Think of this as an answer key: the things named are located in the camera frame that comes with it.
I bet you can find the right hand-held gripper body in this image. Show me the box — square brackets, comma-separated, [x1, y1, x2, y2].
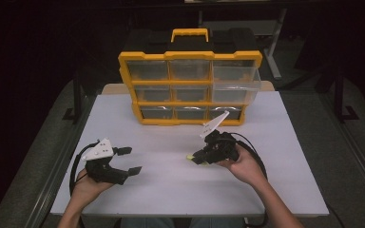
[199, 110, 240, 165]

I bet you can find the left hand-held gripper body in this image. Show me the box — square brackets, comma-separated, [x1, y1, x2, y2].
[82, 138, 130, 185]

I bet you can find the yellow highlighter pen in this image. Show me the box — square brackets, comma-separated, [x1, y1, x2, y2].
[185, 153, 211, 166]

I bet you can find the clear plastic storage drawer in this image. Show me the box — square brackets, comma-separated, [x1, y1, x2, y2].
[211, 60, 262, 105]

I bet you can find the yellow black organizer cabinet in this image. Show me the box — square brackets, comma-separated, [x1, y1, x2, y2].
[118, 28, 263, 127]

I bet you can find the person's left hand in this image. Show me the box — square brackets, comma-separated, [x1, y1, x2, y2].
[70, 168, 115, 213]

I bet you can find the person's right hand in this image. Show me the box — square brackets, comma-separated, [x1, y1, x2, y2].
[217, 143, 269, 188]

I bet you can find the grid of clear drawers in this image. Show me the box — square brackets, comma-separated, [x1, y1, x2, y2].
[125, 60, 244, 121]

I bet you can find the black metal stand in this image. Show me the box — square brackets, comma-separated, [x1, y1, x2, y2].
[333, 67, 360, 124]
[62, 70, 84, 124]

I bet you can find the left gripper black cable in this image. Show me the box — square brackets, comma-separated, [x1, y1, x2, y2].
[69, 141, 101, 195]

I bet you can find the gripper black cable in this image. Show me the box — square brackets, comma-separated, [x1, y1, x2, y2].
[227, 132, 269, 182]
[69, 141, 101, 195]

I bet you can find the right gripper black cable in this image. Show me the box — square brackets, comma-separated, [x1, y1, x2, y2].
[227, 132, 269, 182]

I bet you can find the aluminium floor rail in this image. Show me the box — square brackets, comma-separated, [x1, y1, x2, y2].
[318, 94, 365, 203]
[31, 94, 93, 228]

